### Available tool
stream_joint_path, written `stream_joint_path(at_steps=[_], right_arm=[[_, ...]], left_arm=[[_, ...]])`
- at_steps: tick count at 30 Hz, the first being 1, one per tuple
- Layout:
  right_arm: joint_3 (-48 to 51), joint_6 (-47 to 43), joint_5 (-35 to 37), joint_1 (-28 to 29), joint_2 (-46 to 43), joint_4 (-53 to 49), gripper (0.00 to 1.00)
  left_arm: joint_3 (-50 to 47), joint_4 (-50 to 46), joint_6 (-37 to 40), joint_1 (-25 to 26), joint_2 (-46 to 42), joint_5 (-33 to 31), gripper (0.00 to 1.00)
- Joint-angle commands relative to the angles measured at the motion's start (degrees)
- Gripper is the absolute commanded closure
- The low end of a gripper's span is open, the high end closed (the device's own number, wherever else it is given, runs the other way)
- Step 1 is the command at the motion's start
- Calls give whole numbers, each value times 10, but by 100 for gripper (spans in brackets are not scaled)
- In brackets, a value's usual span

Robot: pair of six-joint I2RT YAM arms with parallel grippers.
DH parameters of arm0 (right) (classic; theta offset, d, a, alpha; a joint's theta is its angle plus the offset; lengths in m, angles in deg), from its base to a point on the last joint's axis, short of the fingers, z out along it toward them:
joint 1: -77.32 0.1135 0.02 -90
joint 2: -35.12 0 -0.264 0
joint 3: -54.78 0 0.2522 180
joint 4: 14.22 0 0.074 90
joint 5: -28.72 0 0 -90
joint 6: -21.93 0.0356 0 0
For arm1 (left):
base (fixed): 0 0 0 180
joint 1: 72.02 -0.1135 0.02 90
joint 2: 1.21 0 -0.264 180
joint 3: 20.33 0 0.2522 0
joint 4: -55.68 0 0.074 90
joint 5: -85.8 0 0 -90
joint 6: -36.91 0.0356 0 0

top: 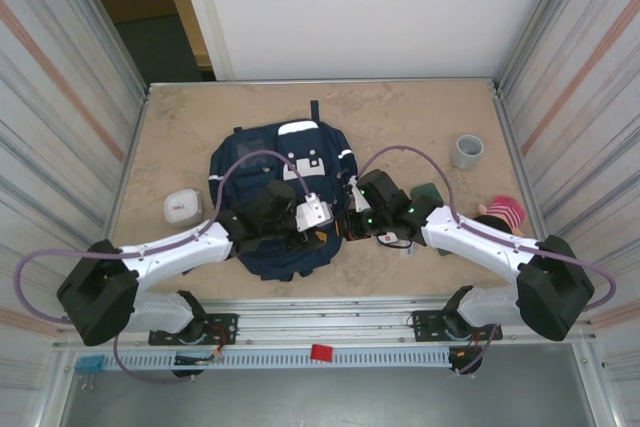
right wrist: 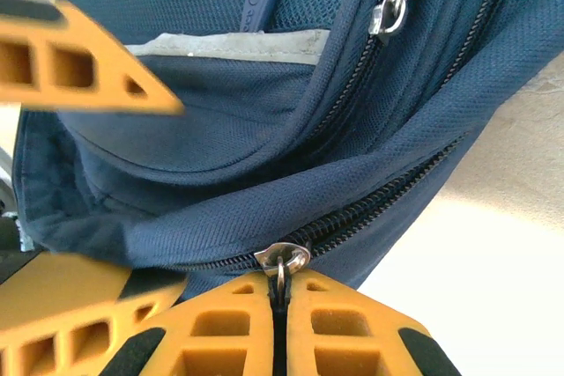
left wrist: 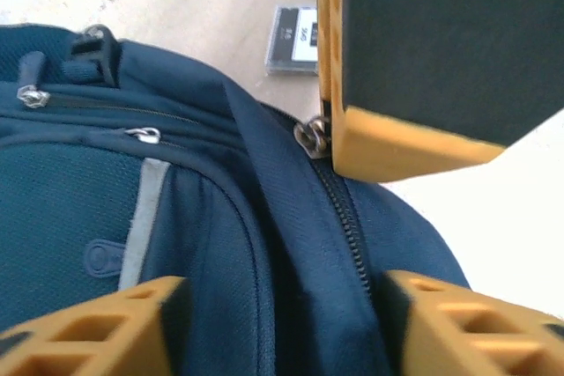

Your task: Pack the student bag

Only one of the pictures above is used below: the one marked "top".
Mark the clear plastic stationery case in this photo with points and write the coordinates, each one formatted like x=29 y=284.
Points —
x=409 y=250

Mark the navy blue backpack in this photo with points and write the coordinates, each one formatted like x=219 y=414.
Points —
x=300 y=147

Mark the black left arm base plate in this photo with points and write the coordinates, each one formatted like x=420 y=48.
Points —
x=222 y=322

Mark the grey plastic cup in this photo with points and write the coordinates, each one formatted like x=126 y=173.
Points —
x=469 y=152

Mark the translucent striped side panel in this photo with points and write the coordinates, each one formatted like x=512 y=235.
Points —
x=590 y=97
x=50 y=97

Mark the white round container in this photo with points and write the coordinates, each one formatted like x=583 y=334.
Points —
x=182 y=207

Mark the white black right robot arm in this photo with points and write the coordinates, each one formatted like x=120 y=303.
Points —
x=475 y=237

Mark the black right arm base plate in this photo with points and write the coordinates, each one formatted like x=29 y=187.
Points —
x=425 y=322

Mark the blue binder clip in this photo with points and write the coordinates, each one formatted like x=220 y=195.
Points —
x=90 y=363

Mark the pink plush doll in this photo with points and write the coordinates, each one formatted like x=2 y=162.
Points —
x=505 y=212

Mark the red tape block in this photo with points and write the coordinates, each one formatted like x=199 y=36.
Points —
x=322 y=353

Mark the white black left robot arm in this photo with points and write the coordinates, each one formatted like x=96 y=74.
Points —
x=175 y=247

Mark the thin aluminium edge rail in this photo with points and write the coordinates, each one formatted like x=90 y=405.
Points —
x=325 y=83

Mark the wide aluminium table rail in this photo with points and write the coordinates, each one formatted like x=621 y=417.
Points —
x=325 y=319

